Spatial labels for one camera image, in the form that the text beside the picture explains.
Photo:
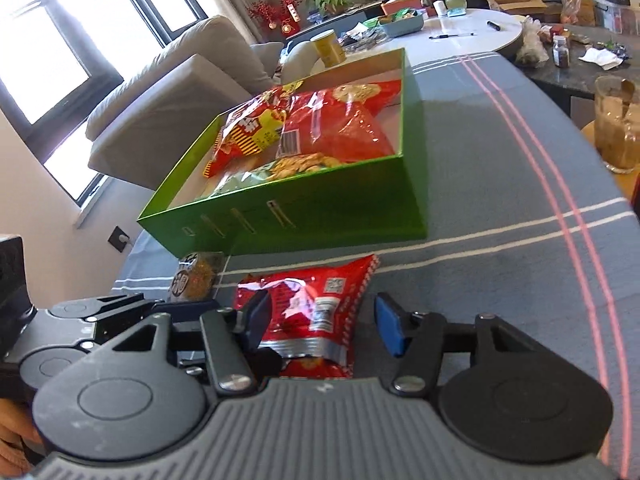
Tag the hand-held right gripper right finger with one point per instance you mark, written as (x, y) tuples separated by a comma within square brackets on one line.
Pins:
[(390, 325)]

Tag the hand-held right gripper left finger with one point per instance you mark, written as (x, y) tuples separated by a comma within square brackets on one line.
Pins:
[(260, 317)]

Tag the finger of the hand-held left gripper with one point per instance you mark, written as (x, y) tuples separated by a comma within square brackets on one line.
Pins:
[(190, 306), (192, 355)]

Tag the black yellow snack packet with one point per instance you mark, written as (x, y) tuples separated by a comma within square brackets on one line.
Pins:
[(200, 275)]

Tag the red foil snack packet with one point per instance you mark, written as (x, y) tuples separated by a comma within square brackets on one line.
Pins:
[(310, 305)]

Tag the green cardboard box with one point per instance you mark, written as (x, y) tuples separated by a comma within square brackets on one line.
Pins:
[(350, 210)]

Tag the green orange cracker packet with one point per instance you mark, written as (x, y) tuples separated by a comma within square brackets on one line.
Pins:
[(300, 165)]

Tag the red yellow cracker packet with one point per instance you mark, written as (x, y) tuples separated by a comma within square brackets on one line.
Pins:
[(250, 130)]

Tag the person's left hand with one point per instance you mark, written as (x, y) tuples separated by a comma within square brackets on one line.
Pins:
[(15, 425)]

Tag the grey striped tablecloth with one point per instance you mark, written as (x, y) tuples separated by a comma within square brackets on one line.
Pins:
[(475, 160)]

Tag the beige recliner sofa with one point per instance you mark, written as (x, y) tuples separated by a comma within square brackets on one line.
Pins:
[(175, 90)]

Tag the large dark framed window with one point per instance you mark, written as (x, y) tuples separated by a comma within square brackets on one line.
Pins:
[(45, 60)]

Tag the wooden side table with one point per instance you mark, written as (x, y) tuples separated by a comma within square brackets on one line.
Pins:
[(589, 140)]

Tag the yellow can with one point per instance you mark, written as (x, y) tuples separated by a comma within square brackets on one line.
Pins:
[(327, 47)]

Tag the round white table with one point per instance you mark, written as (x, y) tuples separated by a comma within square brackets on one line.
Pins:
[(450, 45)]

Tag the dark wrappers pile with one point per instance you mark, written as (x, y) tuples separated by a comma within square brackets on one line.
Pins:
[(365, 37)]

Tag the black white pen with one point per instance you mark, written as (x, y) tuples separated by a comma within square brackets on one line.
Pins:
[(452, 36)]

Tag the blue plastic tray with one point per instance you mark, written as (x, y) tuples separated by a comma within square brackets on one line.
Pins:
[(405, 27)]

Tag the glass mug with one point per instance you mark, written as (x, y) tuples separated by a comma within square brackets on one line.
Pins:
[(617, 130)]

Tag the dark marble table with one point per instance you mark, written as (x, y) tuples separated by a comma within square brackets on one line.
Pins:
[(565, 79)]

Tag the green round container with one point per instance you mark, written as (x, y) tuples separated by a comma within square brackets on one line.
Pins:
[(371, 22)]

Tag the red flower decoration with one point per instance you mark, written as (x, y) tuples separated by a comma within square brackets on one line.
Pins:
[(280, 10)]

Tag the clear plastic bag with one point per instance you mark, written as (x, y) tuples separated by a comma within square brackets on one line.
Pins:
[(532, 45)]

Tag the black marker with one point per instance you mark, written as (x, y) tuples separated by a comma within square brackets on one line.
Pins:
[(495, 25)]

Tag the brown glass jar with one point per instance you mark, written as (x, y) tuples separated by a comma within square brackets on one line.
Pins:
[(560, 55)]

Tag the small white cylinder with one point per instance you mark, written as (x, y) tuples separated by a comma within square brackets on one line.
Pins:
[(440, 8)]

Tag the red orange box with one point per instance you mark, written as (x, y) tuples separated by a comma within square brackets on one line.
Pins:
[(400, 4)]

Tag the small red box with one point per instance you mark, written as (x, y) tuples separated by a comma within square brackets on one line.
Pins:
[(560, 31)]

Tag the white tissue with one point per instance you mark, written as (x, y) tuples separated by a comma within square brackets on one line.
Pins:
[(600, 57)]

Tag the open cardboard box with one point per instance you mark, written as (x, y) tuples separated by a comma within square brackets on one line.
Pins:
[(515, 2)]

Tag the plastic bag of fruit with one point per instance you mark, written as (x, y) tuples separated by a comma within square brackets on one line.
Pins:
[(577, 10)]

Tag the clear plastic storage bin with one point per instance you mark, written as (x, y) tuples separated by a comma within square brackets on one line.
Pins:
[(620, 15)]

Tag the black wall socket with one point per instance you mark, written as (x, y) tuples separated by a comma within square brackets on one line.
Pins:
[(119, 238)]

